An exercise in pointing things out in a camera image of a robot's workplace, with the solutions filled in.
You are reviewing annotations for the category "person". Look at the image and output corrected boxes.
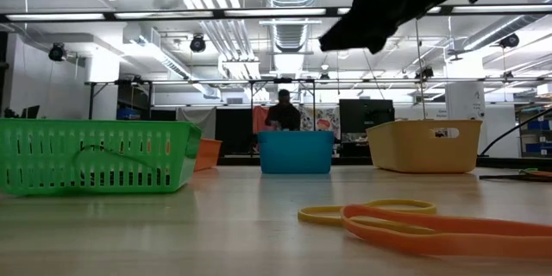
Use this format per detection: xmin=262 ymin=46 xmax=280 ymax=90
xmin=264 ymin=89 xmax=302 ymax=132

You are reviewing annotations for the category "black rubber band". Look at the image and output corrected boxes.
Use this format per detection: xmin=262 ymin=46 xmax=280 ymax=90
xmin=71 ymin=144 xmax=160 ymax=182

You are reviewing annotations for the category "yellow rubber band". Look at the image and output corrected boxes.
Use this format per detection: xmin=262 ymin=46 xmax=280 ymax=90
xmin=297 ymin=198 xmax=437 ymax=228

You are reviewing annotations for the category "orange slotted plastic basket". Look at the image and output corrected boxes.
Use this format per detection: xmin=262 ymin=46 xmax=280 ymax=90
xmin=193 ymin=137 xmax=224 ymax=173

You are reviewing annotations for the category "patterned cloth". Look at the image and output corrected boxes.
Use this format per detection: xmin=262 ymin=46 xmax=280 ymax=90
xmin=299 ymin=106 xmax=342 ymax=150

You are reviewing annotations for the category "thin black hanging cable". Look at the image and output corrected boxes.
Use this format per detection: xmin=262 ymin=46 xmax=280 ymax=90
xmin=414 ymin=16 xmax=428 ymax=121

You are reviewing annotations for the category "grey cloth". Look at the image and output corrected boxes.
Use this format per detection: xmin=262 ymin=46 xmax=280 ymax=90
xmin=175 ymin=107 xmax=217 ymax=140

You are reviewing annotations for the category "orange rubber band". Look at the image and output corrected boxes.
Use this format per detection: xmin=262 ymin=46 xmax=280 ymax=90
xmin=339 ymin=204 xmax=552 ymax=260

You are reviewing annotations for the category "black partition panel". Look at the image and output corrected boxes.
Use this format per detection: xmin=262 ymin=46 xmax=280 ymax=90
xmin=215 ymin=108 xmax=254 ymax=156

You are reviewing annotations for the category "storage shelf with boxes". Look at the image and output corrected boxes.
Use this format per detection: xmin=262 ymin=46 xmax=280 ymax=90
xmin=515 ymin=103 xmax=552 ymax=159

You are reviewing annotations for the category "blue crate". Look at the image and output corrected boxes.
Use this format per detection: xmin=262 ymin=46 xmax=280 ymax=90
xmin=116 ymin=107 xmax=141 ymax=121

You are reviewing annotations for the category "black aluminium frame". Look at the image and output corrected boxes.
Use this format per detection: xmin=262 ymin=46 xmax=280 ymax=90
xmin=0 ymin=5 xmax=552 ymax=181

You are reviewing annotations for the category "small black monitor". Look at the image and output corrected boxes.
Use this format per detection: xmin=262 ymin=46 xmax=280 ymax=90
xmin=20 ymin=104 xmax=41 ymax=120

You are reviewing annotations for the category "yellow plastic bin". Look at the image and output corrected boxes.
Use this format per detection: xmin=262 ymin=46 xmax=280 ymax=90
xmin=366 ymin=119 xmax=483 ymax=174

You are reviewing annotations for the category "blue plastic bin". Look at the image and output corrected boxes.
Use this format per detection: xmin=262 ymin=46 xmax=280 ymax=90
xmin=257 ymin=130 xmax=336 ymax=176

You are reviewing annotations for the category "background workstation frame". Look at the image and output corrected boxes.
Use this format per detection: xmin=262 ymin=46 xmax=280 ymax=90
xmin=85 ymin=76 xmax=552 ymax=156

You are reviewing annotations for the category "green slotted plastic basket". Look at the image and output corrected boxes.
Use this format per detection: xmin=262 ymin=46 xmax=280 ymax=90
xmin=0 ymin=118 xmax=203 ymax=197

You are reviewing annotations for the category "large black monitor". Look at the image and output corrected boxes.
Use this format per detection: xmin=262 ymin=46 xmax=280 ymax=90
xmin=339 ymin=98 xmax=395 ymax=141

